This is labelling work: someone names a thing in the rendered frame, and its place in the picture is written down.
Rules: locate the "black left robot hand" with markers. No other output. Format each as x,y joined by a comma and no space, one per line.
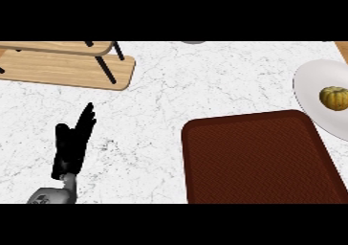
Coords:
70,143

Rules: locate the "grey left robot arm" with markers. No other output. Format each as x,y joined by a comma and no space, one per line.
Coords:
56,193

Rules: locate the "dark brown tray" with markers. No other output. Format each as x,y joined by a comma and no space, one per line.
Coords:
260,159

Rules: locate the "white plate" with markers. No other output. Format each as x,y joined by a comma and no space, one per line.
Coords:
322,118

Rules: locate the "yellow-green squash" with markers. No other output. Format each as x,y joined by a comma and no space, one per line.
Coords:
336,98

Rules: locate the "wooden tiered rack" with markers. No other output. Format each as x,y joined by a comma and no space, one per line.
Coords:
58,65

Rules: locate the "grey round object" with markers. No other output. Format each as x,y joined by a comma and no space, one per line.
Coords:
192,42

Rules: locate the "wooden board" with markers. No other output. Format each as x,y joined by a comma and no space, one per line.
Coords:
346,52

